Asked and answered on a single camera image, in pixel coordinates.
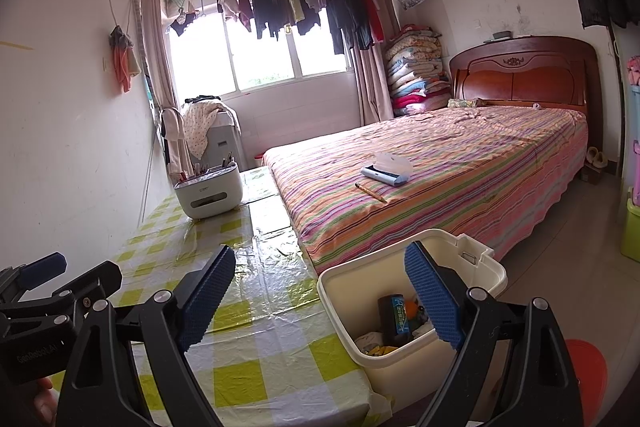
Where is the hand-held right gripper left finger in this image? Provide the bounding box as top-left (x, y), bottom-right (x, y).
top-left (56, 244), bottom-right (237, 427)

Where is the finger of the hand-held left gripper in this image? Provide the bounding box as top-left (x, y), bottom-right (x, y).
top-left (0, 252), bottom-right (68, 303)
top-left (0, 259), bottom-right (123, 325)

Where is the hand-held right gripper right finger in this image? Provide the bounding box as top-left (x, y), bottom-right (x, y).
top-left (404, 239), bottom-right (585, 427)

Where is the dark bottle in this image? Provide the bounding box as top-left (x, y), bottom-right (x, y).
top-left (377, 293), bottom-right (413, 348)

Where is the white plastic bin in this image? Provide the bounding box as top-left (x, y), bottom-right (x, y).
top-left (316, 228), bottom-right (508, 408)

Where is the white tissue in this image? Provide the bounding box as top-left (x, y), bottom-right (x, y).
top-left (356, 332), bottom-right (383, 353)

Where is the person's left hand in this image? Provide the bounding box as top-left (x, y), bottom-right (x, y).
top-left (27, 374), bottom-right (58, 427)

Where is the yellow checked plastic tablecloth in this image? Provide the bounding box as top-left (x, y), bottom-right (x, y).
top-left (107, 167), bottom-right (386, 427)

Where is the white utensil holder box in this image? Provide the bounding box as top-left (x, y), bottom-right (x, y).
top-left (173, 161), bottom-right (245, 220)

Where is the yellow pencil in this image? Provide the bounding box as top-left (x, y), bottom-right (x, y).
top-left (355, 182), bottom-right (388, 204)

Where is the bundle of kitchen utensils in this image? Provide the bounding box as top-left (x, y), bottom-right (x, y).
top-left (177, 151), bottom-right (236, 182)

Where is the blue and white case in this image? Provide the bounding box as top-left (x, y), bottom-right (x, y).
top-left (361, 152), bottom-right (413, 185)

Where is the bed with striped cover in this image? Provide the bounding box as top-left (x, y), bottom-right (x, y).
top-left (262, 106), bottom-right (589, 275)

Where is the grey appliance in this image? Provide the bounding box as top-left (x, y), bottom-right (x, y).
top-left (205, 112), bottom-right (247, 172)

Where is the white hanging coat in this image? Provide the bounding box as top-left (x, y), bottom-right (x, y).
top-left (161, 107), bottom-right (188, 178)

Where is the dotted white cloth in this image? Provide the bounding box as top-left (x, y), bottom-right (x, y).
top-left (181, 99), bottom-right (240, 160)

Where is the red plastic stool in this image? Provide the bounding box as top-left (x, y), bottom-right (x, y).
top-left (565, 339), bottom-right (608, 427)

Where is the green storage box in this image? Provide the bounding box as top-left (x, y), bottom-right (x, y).
top-left (620, 189), bottom-right (640, 264)

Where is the pink curtain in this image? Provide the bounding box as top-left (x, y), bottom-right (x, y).
top-left (139, 0), bottom-right (178, 108)
top-left (350, 44), bottom-right (396, 125)

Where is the orange hanging cloth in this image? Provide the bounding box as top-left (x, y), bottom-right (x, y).
top-left (109, 26), bottom-right (142, 94)

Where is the stack of folded quilts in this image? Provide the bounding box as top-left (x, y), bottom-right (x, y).
top-left (384, 24), bottom-right (451, 118)

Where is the wooden headboard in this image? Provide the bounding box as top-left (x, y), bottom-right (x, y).
top-left (448, 36), bottom-right (601, 152)

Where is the row of hanging clothes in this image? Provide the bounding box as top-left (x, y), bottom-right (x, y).
top-left (167, 0), bottom-right (428, 55)

